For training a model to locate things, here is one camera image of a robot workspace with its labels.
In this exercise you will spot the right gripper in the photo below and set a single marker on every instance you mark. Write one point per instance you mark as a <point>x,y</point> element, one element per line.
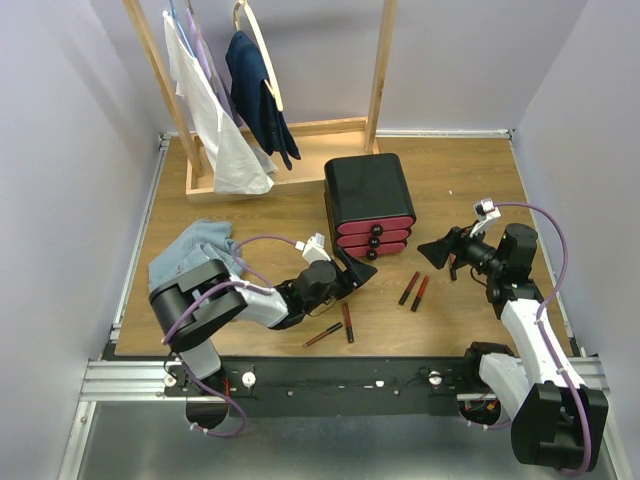
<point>458,240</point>

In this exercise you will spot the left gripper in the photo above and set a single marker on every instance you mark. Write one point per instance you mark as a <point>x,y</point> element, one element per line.
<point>345,275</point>

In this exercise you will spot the black drawer organizer box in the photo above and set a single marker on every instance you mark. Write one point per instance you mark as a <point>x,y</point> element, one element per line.
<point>369,206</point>

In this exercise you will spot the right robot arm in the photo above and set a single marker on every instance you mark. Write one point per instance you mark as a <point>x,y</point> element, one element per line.
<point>557,421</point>

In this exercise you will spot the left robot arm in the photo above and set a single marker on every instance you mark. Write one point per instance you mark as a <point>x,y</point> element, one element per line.
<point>198,303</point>

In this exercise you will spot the red lip gloss tube right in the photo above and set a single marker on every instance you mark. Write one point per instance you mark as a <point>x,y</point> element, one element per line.
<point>452,267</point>

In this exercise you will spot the thin red lip liner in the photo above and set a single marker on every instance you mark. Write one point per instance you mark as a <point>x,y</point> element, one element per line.
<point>332,329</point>

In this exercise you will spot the dark red lip gloss tube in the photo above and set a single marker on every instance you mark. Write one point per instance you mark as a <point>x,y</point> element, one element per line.
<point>409,288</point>

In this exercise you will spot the red lip gloss tube front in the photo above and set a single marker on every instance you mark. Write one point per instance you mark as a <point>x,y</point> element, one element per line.
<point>348,323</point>

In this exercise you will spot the bright red lip gloss tube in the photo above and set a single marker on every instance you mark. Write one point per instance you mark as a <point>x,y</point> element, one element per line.
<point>420,293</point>

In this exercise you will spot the wooden clothes rack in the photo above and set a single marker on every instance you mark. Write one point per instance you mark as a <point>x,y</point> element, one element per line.
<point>318,141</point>

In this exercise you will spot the blue denim jeans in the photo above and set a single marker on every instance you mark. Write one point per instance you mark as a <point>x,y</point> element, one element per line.
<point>202,241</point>

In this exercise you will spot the white shirt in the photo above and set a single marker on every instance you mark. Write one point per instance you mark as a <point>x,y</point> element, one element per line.
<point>236,165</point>

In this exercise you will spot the cream hanger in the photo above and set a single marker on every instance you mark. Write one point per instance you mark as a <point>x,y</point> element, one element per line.
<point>271,81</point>

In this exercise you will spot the navy blue garment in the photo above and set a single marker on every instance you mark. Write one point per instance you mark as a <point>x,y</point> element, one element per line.
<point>254,102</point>

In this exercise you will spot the purple shirt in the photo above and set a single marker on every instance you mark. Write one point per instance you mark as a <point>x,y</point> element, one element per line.
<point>224,97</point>

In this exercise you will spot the grey hanger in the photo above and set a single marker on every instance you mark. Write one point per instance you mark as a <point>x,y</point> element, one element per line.
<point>205,40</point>

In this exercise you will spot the blue hanger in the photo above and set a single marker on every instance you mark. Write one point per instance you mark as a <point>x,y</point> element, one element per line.
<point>184,37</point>

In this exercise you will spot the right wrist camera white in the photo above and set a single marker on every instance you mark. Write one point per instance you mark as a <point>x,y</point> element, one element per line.
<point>487,213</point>

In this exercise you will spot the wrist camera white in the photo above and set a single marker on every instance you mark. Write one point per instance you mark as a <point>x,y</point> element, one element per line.
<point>487,213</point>
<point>313,248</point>

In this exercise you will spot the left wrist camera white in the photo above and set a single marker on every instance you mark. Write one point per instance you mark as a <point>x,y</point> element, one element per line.
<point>313,248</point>

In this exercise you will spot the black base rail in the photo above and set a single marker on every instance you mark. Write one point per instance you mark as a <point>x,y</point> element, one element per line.
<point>366,386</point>

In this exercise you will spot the aluminium frame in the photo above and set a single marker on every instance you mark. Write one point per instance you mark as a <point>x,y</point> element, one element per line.
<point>442,173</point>

